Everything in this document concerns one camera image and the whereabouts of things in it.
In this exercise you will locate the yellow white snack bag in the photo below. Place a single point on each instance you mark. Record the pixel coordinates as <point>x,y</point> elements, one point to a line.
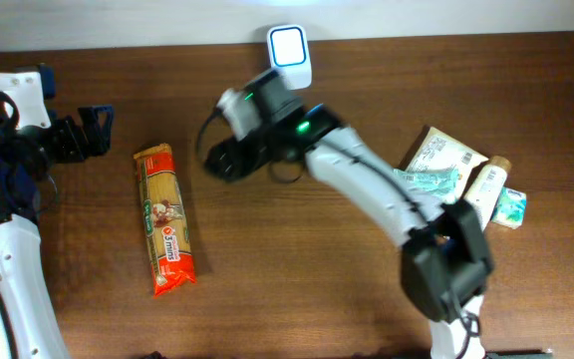
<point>440,152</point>

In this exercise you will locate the green Kleenex tissue pack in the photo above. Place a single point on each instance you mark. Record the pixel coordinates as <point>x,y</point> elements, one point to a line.
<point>510,208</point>

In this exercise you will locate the red spaghetti pasta packet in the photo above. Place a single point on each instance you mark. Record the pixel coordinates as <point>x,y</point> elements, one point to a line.
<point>164,220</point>

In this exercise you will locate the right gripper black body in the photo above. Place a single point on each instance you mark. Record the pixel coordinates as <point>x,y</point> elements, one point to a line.
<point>226,161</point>

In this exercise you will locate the light blue wipes packet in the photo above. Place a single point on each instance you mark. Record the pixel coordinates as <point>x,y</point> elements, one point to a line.
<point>439,183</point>

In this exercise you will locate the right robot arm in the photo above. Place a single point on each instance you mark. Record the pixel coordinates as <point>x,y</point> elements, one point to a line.
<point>445,257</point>

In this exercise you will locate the white tube gold cap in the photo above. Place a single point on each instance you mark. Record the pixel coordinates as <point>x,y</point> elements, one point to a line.
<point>484,192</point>

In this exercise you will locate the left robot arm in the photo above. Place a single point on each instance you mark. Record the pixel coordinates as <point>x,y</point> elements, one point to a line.
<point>32,140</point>

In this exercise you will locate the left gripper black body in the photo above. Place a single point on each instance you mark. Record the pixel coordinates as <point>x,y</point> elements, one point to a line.
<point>75,138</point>

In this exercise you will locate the white barcode scanner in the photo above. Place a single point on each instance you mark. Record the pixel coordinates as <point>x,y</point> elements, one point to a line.
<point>288,52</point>

